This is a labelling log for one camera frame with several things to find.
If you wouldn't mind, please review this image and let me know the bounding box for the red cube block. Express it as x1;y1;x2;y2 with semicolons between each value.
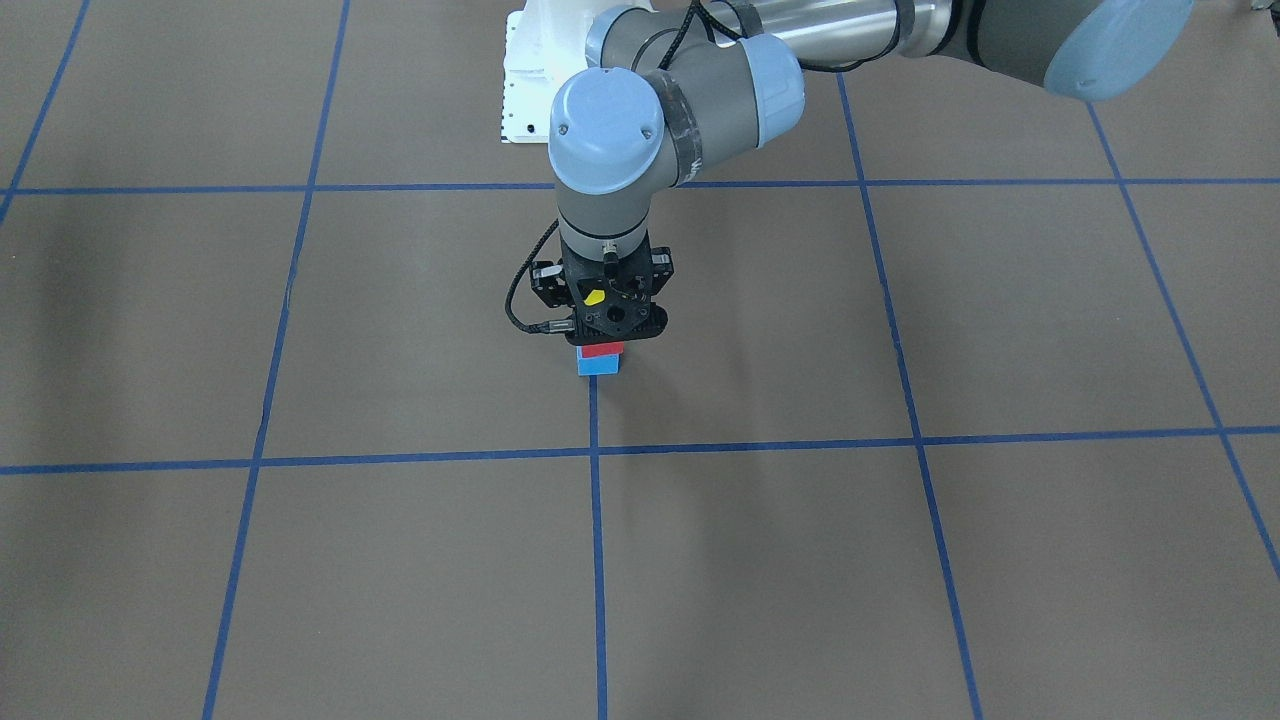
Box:
576;342;625;359

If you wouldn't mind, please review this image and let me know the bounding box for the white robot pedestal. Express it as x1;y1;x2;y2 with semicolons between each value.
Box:
500;1;653;143

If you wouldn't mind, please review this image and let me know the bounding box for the blue cube block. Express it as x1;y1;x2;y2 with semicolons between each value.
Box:
575;354;622;377

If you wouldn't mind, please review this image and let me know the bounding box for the black camera cable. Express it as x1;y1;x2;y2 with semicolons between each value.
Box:
504;220;577;334

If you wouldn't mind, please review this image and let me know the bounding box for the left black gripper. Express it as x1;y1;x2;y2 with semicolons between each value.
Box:
530;232;675;309

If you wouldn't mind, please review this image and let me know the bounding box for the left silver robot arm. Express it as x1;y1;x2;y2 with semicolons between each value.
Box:
521;1;1193;322

